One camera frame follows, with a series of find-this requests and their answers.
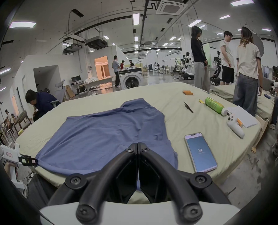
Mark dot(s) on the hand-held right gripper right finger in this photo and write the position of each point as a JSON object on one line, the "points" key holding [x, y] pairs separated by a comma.
{"points": [[176, 184]]}

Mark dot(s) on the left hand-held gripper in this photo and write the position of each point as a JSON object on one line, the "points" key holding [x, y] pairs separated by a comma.
{"points": [[9, 152]]}

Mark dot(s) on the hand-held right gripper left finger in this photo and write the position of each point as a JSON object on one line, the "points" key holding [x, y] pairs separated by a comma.
{"points": [[99, 184]]}

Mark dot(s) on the blue shirt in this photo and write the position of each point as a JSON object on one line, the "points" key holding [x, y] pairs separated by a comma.
{"points": [[106, 130]]}

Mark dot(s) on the person's left hand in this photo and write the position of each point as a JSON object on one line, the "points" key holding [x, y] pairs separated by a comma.
{"points": [[6, 166]]}

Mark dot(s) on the person's legs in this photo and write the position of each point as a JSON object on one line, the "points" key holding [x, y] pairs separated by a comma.
{"points": [[39, 191]]}

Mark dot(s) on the smartphone with blue screen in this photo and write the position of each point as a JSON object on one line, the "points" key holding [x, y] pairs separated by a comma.
{"points": [[200, 152]]}

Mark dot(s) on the group of people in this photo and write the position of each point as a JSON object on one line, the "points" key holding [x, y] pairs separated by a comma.
{"points": [[4, 123], [127, 64]]}

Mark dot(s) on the bed with pale green sheet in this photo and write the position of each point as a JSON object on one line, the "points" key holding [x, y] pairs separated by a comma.
{"points": [[226, 91], [195, 123]]}

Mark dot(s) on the grey office chair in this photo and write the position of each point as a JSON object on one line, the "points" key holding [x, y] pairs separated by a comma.
{"points": [[60, 90]]}

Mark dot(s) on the black tweezers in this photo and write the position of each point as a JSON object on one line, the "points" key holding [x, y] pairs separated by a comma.
{"points": [[188, 107]]}

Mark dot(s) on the white hand controller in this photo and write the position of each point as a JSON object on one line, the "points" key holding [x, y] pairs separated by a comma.
{"points": [[236, 128]]}

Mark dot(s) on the small yellow wrapper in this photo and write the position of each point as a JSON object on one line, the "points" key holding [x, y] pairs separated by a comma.
{"points": [[201, 101]]}

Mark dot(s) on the green plastic bottle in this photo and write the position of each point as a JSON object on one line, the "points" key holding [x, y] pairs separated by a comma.
{"points": [[213, 104]]}

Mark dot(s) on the orange battery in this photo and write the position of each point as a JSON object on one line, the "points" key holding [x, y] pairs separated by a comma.
{"points": [[189, 93], [186, 91]]}

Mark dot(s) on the desk with monitor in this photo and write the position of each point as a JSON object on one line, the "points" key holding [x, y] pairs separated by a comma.
{"points": [[77, 81]]}

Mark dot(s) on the white notebook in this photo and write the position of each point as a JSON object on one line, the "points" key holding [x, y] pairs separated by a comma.
{"points": [[245, 116]]}

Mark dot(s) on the long table with cloths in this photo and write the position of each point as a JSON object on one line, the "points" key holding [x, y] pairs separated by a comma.
{"points": [[98, 81]]}

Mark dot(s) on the white washing machine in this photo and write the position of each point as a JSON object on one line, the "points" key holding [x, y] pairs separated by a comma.
{"points": [[130, 78]]}

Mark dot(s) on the row of robots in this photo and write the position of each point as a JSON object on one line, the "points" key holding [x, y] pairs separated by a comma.
{"points": [[184, 69]]}

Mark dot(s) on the black robot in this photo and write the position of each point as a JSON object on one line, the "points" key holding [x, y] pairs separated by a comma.
{"points": [[216, 71]]}

